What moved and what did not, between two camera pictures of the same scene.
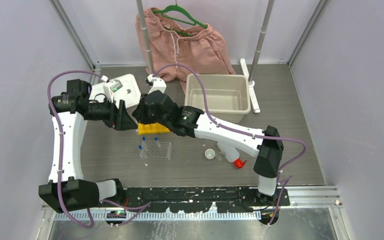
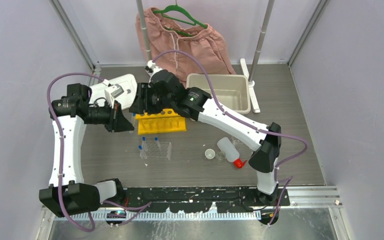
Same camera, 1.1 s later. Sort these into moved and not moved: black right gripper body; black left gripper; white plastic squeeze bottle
Moved: black right gripper body
Not moved: black left gripper; white plastic squeeze bottle
